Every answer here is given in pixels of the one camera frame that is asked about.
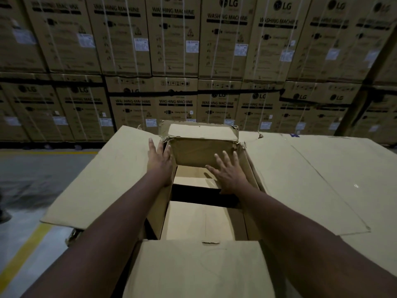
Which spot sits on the person's right forearm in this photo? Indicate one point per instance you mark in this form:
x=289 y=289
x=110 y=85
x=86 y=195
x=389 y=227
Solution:
x=304 y=242

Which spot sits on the stacked wall of appliance cartons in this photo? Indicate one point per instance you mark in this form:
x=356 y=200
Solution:
x=173 y=58

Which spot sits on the large flat cardboard carton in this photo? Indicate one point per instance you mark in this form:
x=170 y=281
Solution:
x=363 y=176

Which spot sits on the person's left thumb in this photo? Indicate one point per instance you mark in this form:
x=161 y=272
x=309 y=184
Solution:
x=170 y=152

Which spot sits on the slanted brown post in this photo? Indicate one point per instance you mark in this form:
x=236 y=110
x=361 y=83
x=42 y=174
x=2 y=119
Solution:
x=361 y=96

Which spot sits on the person's right hand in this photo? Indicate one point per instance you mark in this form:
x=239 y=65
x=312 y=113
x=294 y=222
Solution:
x=231 y=179

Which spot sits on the person's right middle finger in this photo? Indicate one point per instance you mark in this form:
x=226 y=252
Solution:
x=227 y=158

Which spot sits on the person's left forearm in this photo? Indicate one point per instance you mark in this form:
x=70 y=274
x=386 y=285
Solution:
x=108 y=238

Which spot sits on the person's left hand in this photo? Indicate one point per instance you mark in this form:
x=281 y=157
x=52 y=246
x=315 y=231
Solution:
x=159 y=166

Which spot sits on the brown cardboard box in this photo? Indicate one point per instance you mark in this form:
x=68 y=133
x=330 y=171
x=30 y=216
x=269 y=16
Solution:
x=198 y=270

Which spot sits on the person's right thumb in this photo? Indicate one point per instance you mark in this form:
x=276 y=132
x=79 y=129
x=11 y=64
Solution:
x=211 y=171

